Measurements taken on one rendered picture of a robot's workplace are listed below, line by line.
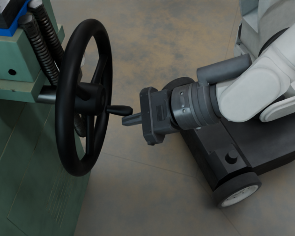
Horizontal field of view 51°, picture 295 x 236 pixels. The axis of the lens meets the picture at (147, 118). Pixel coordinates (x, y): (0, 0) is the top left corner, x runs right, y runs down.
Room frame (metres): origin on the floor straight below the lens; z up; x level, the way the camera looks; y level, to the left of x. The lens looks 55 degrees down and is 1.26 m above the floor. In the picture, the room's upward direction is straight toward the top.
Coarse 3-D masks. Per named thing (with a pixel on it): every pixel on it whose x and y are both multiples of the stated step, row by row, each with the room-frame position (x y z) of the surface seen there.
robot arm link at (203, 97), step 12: (228, 60) 0.40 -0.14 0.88; (240, 60) 0.39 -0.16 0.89; (204, 72) 0.39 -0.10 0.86; (216, 72) 0.38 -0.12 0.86; (228, 72) 0.38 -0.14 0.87; (240, 72) 0.37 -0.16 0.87; (204, 84) 0.38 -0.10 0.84; (216, 84) 0.38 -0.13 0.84; (228, 84) 0.36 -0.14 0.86; (192, 96) 0.36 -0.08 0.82; (204, 96) 0.35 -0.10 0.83; (216, 96) 0.35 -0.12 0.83; (204, 108) 0.34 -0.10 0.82; (216, 108) 0.34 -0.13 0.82; (204, 120) 0.33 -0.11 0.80; (216, 120) 0.33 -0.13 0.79; (228, 120) 0.32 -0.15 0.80
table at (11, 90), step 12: (60, 24) 0.51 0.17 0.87; (60, 36) 0.49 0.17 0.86; (0, 84) 0.35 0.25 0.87; (12, 84) 0.35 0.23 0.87; (24, 84) 0.35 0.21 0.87; (36, 84) 0.36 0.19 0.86; (0, 96) 0.34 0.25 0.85; (12, 96) 0.34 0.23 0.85; (24, 96) 0.33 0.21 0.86; (36, 96) 0.34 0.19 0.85
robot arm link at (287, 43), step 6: (294, 24) 0.40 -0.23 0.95; (288, 30) 0.39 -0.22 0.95; (294, 30) 0.39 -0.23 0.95; (282, 36) 0.39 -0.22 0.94; (288, 36) 0.38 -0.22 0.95; (294, 36) 0.38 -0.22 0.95; (276, 42) 0.39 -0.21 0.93; (282, 42) 0.38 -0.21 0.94; (288, 42) 0.37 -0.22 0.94; (294, 42) 0.37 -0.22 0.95; (282, 48) 0.37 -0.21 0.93; (288, 48) 0.37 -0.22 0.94; (294, 48) 0.36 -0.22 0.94; (282, 54) 0.36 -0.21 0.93; (288, 54) 0.36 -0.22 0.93; (294, 54) 0.36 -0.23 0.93; (288, 60) 0.35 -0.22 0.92; (294, 60) 0.35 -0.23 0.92
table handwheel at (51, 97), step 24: (96, 24) 0.43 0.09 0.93; (72, 48) 0.35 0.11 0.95; (72, 72) 0.31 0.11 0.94; (96, 72) 0.43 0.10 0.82; (48, 96) 0.36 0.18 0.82; (72, 96) 0.28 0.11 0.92; (96, 96) 0.35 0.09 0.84; (72, 120) 0.26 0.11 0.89; (96, 120) 0.40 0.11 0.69; (72, 144) 0.24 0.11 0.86; (96, 144) 0.34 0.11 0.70; (72, 168) 0.22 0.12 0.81
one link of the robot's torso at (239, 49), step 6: (240, 24) 0.83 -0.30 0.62; (240, 42) 0.84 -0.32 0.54; (234, 48) 0.83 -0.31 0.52; (240, 48) 0.81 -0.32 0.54; (246, 48) 0.81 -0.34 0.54; (234, 54) 0.83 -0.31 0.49; (240, 54) 0.80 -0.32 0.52; (252, 60) 0.75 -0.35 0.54; (282, 96) 0.76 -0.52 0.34; (276, 102) 0.74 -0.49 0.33; (264, 108) 0.72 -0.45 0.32; (258, 114) 0.72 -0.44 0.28
